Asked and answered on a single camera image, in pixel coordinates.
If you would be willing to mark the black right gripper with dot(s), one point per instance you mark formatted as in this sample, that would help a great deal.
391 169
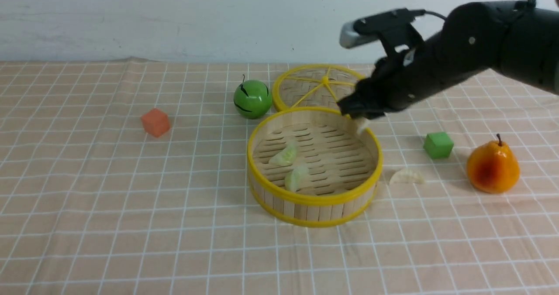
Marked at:
398 82

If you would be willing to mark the white dumpling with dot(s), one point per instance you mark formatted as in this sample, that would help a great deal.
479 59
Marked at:
361 125
407 176

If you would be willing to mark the green dumpling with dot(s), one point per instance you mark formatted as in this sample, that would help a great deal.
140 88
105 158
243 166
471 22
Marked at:
285 157
295 178

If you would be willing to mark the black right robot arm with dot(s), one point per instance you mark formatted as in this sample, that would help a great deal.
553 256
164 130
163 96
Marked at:
513 38

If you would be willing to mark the bamboo steamer lid yellow rim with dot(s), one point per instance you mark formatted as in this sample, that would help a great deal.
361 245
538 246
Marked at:
313 85

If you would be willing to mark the bamboo steamer tray yellow rim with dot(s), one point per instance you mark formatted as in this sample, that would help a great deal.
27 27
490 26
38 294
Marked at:
344 168

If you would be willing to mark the green foam cube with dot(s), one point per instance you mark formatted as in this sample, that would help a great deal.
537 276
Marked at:
438 145

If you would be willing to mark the orange yellow toy pear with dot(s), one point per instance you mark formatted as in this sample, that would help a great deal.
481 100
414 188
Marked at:
493 168

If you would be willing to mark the green toy apple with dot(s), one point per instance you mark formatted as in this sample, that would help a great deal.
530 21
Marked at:
252 98

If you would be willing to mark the orange foam cube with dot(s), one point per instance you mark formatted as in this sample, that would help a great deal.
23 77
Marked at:
155 122

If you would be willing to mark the peach checkered tablecloth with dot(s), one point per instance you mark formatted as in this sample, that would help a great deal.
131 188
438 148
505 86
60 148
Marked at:
93 205

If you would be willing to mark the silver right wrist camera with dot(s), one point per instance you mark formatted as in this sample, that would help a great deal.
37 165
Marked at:
392 28

